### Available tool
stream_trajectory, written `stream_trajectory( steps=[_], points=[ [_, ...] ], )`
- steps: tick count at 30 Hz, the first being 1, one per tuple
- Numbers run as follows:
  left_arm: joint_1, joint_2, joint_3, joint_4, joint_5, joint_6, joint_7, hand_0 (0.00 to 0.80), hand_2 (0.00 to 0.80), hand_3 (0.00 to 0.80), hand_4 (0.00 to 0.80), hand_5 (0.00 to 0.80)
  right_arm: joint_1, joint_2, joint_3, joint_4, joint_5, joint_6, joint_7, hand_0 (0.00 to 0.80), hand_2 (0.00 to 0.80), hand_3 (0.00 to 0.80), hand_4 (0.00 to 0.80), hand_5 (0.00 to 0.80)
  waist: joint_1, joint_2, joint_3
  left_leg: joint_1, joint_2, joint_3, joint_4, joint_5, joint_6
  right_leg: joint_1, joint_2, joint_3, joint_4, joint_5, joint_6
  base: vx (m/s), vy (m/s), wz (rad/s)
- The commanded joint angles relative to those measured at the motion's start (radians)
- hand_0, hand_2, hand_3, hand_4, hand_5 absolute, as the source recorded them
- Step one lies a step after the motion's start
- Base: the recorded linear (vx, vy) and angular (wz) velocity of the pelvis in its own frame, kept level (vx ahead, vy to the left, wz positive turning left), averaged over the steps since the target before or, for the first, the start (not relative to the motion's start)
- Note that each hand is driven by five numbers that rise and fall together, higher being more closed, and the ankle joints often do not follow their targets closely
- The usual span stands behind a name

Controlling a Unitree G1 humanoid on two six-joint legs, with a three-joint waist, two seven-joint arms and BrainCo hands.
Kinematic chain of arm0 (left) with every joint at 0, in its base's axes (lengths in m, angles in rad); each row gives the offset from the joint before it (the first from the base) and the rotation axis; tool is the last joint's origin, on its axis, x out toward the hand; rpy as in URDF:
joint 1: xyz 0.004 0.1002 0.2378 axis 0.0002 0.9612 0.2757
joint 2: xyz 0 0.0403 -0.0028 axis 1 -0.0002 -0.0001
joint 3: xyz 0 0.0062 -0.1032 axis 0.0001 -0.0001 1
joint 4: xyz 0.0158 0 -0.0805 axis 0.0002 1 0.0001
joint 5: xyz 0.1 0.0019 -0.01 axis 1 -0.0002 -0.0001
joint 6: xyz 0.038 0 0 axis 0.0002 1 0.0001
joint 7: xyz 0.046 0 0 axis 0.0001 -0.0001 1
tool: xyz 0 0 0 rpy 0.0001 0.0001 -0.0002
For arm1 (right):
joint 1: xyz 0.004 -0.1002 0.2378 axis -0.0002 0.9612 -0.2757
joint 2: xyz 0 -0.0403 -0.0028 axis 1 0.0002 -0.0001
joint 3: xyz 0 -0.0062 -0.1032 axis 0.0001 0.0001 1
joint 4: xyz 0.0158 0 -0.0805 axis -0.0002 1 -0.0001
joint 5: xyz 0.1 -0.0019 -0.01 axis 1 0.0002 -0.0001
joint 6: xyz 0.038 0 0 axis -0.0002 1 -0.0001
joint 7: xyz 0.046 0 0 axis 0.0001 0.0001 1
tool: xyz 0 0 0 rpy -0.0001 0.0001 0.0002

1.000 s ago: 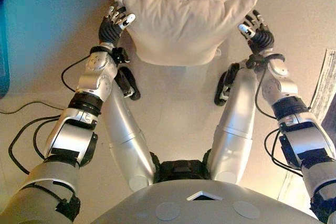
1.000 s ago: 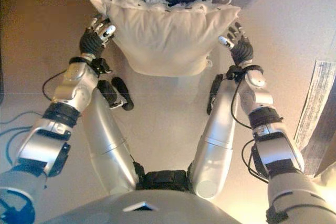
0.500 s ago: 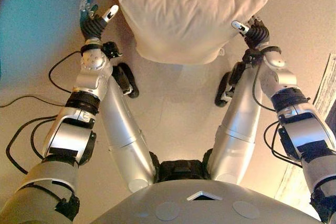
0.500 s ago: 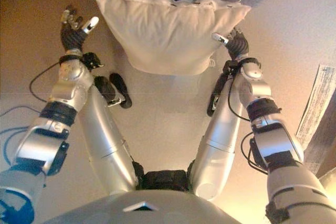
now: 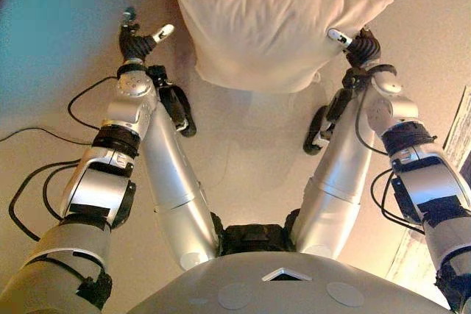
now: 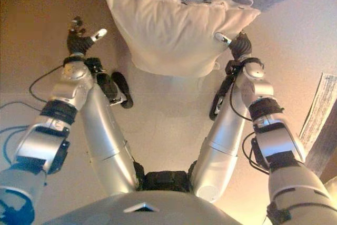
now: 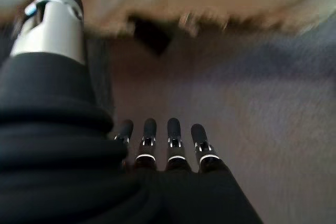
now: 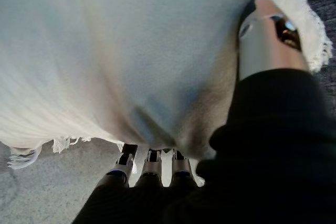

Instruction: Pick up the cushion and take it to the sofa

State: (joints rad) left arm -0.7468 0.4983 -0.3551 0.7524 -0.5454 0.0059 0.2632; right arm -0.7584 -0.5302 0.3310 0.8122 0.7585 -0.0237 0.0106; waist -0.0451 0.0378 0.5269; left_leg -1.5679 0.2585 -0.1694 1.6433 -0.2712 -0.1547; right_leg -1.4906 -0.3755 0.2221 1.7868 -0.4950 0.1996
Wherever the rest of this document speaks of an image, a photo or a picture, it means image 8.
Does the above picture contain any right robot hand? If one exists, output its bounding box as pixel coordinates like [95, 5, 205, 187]
[73, 0, 336, 224]

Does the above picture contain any white fringed cushion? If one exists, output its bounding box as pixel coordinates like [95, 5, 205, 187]
[0, 0, 333, 187]

